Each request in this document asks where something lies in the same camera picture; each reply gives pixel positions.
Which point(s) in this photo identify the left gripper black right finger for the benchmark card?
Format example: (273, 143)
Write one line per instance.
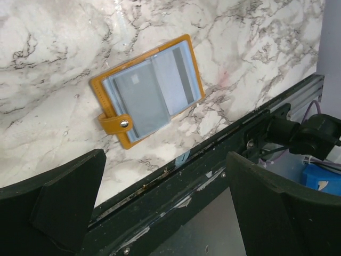
(277, 216)

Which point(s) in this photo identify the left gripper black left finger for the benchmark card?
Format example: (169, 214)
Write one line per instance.
(49, 214)

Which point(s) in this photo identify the mustard yellow card holder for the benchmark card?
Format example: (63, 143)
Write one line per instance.
(141, 96)

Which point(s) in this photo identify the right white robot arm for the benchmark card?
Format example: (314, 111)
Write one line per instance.
(316, 136)

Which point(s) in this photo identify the blue box under table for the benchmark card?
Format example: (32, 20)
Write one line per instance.
(321, 179)

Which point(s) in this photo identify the black mounting rail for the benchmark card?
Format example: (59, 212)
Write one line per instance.
(185, 207)

